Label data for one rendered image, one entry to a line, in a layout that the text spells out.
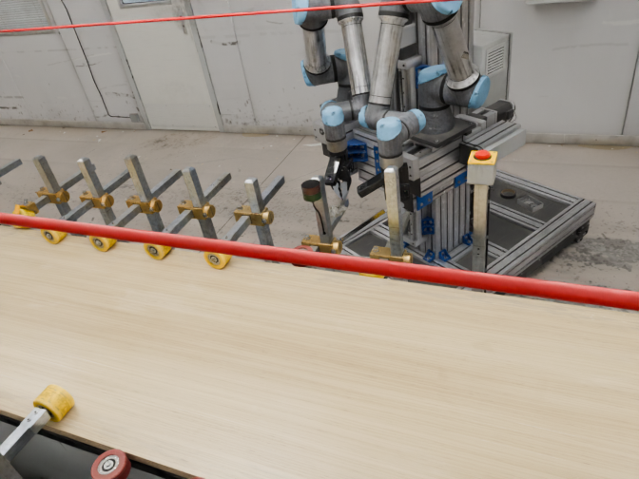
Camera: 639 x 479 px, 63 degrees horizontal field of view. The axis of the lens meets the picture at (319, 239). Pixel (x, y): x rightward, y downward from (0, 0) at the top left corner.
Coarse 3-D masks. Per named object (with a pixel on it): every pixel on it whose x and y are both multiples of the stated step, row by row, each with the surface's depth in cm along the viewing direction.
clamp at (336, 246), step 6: (306, 234) 186; (306, 240) 182; (312, 240) 182; (318, 240) 181; (336, 240) 180; (324, 246) 179; (330, 246) 178; (336, 246) 178; (324, 252) 181; (330, 252) 180; (336, 252) 179
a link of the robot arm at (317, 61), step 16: (304, 0) 182; (320, 0) 182; (304, 16) 184; (320, 16) 186; (304, 32) 199; (320, 32) 198; (320, 48) 207; (304, 64) 221; (320, 64) 217; (304, 80) 225; (320, 80) 225
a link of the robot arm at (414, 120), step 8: (392, 112) 167; (400, 112) 166; (408, 112) 165; (416, 112) 165; (400, 120) 161; (408, 120) 162; (416, 120) 163; (424, 120) 165; (408, 128) 160; (416, 128) 163; (408, 136) 161
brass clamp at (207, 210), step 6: (180, 204) 196; (186, 204) 195; (192, 204) 195; (204, 204) 193; (210, 204) 193; (180, 210) 196; (192, 210) 193; (198, 210) 192; (204, 210) 192; (210, 210) 193; (198, 216) 194; (204, 216) 192; (210, 216) 193
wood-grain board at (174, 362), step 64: (0, 256) 199; (64, 256) 192; (128, 256) 185; (192, 256) 180; (0, 320) 166; (64, 320) 161; (128, 320) 156; (192, 320) 152; (256, 320) 148; (320, 320) 144; (384, 320) 141; (448, 320) 137; (512, 320) 134; (576, 320) 131; (0, 384) 143; (64, 384) 139; (128, 384) 136; (192, 384) 132; (256, 384) 129; (320, 384) 126; (384, 384) 124; (448, 384) 121; (512, 384) 118; (576, 384) 116; (128, 448) 120; (192, 448) 117; (256, 448) 115; (320, 448) 112; (384, 448) 110; (448, 448) 108; (512, 448) 106; (576, 448) 104
